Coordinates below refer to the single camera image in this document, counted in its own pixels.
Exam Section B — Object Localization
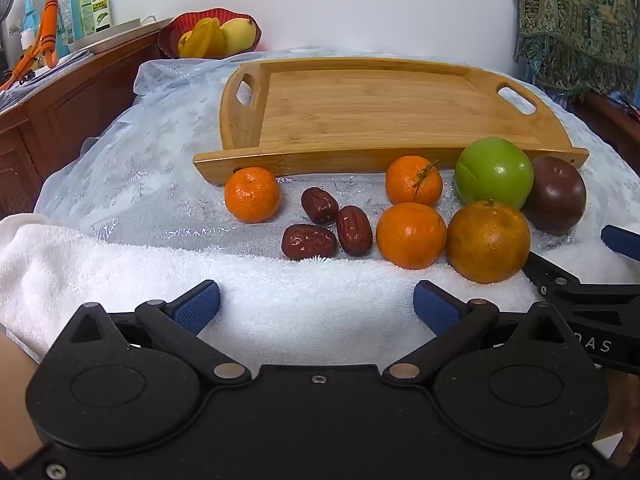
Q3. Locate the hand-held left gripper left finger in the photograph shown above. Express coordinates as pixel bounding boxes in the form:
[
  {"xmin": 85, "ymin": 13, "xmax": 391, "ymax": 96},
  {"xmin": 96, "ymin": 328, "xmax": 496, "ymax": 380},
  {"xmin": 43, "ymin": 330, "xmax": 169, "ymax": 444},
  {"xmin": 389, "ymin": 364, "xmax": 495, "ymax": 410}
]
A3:
[{"xmin": 65, "ymin": 280, "xmax": 253, "ymax": 386}]

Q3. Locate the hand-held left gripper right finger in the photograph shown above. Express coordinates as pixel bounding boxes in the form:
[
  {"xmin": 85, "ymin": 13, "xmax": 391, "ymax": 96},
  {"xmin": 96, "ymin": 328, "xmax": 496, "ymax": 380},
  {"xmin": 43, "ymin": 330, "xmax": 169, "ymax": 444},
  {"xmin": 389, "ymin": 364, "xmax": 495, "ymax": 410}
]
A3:
[{"xmin": 382, "ymin": 280, "xmax": 573, "ymax": 386}]

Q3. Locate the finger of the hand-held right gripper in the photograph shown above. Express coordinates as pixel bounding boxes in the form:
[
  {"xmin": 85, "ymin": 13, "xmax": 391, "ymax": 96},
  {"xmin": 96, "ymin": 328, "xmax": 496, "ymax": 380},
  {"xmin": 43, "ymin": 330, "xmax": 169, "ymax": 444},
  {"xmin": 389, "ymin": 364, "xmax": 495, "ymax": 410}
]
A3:
[
  {"xmin": 601, "ymin": 224, "xmax": 640, "ymax": 262},
  {"xmin": 521, "ymin": 251, "xmax": 640, "ymax": 312}
]

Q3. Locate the dark purple round fruit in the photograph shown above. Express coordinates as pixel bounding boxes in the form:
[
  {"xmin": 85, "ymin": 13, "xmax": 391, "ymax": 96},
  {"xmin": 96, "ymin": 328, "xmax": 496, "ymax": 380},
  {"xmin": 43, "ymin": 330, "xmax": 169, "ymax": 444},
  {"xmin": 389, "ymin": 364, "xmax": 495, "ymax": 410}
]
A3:
[{"xmin": 520, "ymin": 155, "xmax": 588, "ymax": 233}]

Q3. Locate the large orange mandarin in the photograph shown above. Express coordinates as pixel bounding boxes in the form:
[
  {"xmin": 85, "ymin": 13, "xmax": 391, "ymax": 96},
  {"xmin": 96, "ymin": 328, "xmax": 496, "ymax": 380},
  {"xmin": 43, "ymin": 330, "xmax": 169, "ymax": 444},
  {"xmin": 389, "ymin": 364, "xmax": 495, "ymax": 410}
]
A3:
[{"xmin": 376, "ymin": 202, "xmax": 448, "ymax": 270}]

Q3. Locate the greenish brown orange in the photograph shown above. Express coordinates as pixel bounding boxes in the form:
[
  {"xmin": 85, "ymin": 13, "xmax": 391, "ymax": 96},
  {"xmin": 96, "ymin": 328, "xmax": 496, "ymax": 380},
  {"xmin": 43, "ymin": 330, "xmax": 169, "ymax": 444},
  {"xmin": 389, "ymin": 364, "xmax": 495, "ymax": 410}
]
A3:
[{"xmin": 446, "ymin": 200, "xmax": 532, "ymax": 284}]

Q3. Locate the small orange mandarin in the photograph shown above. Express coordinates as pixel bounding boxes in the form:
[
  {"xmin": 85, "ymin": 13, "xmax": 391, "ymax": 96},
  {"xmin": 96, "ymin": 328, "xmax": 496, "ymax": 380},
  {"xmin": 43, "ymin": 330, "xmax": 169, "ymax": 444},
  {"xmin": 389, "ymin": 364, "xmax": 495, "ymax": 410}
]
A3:
[{"xmin": 224, "ymin": 166, "xmax": 281, "ymax": 224}]

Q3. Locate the green apple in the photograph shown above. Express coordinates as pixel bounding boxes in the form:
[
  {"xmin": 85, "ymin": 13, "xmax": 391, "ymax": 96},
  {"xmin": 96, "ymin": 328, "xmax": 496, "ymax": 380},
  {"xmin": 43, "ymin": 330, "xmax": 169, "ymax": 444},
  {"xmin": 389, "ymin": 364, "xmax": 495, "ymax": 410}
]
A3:
[{"xmin": 454, "ymin": 136, "xmax": 535, "ymax": 211}]

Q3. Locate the red date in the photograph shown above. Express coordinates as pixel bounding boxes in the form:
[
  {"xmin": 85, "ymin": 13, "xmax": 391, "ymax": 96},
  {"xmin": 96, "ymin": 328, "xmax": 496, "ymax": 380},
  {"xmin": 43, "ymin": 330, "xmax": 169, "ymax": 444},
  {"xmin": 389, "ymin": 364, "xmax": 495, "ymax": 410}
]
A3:
[
  {"xmin": 281, "ymin": 224, "xmax": 337, "ymax": 261},
  {"xmin": 335, "ymin": 205, "xmax": 374, "ymax": 257},
  {"xmin": 300, "ymin": 187, "xmax": 340, "ymax": 226}
]

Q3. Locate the wooden bamboo tray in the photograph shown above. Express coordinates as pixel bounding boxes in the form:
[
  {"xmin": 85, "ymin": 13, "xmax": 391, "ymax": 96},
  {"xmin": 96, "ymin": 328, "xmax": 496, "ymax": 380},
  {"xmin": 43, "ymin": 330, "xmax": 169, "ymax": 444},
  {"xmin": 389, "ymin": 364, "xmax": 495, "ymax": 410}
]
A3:
[{"xmin": 192, "ymin": 57, "xmax": 591, "ymax": 186}]

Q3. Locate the person's right hand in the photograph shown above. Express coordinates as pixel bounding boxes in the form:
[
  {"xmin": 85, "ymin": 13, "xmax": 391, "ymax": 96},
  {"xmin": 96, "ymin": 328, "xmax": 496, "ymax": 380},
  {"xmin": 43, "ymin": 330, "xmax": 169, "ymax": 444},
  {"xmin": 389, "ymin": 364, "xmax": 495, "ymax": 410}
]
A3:
[{"xmin": 595, "ymin": 367, "xmax": 640, "ymax": 467}]

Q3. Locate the white towel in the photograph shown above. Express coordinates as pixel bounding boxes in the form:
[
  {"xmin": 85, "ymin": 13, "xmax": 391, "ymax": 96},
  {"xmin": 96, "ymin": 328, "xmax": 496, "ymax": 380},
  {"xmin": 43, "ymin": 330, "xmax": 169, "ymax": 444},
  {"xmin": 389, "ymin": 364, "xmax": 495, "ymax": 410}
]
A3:
[{"xmin": 0, "ymin": 214, "xmax": 640, "ymax": 366}]

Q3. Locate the dark wooden side table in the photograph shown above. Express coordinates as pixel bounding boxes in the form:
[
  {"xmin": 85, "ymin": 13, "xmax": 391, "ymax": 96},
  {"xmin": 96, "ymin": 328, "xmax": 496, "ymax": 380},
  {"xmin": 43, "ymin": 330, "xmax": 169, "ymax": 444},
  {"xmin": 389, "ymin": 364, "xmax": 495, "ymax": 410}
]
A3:
[{"xmin": 570, "ymin": 90, "xmax": 640, "ymax": 181}]

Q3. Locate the orange mandarin with stem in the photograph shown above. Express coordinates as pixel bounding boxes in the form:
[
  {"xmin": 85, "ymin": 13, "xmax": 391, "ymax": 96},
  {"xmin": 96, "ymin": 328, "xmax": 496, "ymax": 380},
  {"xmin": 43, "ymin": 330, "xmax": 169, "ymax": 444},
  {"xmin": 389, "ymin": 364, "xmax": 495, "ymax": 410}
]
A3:
[{"xmin": 385, "ymin": 155, "xmax": 444, "ymax": 207}]

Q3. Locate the white snowflake lace tablecloth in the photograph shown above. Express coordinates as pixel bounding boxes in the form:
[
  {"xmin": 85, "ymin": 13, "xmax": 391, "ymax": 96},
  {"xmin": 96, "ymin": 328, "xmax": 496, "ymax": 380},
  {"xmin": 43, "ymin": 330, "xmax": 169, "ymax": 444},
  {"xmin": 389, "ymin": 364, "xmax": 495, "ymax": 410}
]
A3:
[{"xmin": 34, "ymin": 47, "xmax": 640, "ymax": 256}]

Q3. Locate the green patterned fringed scarf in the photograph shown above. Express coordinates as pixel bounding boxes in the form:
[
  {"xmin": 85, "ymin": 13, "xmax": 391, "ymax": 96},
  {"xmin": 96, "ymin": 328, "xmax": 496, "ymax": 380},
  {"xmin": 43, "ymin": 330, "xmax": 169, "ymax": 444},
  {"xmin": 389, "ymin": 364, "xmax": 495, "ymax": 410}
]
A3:
[{"xmin": 514, "ymin": 0, "xmax": 640, "ymax": 98}]

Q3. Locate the wooden cabinet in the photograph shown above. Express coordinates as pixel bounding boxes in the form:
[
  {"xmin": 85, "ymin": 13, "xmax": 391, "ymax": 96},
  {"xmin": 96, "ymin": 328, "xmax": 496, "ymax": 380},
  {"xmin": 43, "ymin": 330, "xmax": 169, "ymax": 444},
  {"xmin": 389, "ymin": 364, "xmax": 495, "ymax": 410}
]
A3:
[{"xmin": 0, "ymin": 27, "xmax": 166, "ymax": 221}]

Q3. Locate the yellow starfruit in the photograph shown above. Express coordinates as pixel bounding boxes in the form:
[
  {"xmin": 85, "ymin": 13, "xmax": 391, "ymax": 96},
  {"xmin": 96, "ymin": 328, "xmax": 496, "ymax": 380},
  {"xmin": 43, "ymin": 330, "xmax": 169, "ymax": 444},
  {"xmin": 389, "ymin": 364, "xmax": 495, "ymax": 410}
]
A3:
[{"xmin": 178, "ymin": 17, "xmax": 227, "ymax": 59}]

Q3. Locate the red fruit bowl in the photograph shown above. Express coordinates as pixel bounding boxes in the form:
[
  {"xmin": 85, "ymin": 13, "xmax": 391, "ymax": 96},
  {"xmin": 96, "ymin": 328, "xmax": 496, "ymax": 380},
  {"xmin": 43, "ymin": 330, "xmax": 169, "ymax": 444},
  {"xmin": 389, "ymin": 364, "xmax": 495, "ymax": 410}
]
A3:
[{"xmin": 158, "ymin": 8, "xmax": 263, "ymax": 60}]

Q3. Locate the yellow mango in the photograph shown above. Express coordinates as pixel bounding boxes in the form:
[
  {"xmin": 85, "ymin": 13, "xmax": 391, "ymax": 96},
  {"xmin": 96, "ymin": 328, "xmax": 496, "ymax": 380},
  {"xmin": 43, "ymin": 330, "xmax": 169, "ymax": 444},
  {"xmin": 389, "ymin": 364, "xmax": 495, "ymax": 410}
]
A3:
[{"xmin": 220, "ymin": 17, "xmax": 259, "ymax": 56}]

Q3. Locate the stack of papers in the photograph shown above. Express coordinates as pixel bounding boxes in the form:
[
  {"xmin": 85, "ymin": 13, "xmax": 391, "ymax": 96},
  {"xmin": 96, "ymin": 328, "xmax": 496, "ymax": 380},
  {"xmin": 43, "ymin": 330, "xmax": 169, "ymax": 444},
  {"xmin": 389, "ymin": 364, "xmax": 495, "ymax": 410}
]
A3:
[{"xmin": 0, "ymin": 62, "xmax": 76, "ymax": 111}]

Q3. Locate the clear slim bottle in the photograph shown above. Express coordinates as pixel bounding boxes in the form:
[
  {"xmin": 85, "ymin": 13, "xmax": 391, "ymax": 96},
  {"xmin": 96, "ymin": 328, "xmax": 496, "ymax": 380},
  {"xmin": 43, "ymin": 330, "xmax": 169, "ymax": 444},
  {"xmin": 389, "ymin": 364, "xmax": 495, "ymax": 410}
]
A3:
[{"xmin": 76, "ymin": 0, "xmax": 92, "ymax": 41}]

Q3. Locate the orange handled tool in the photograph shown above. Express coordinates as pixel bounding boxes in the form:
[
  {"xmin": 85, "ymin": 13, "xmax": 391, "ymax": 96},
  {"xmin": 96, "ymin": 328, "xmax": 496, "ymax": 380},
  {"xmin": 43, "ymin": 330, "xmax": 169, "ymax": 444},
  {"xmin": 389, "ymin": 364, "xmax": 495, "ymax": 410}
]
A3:
[{"xmin": 0, "ymin": 0, "xmax": 61, "ymax": 92}]

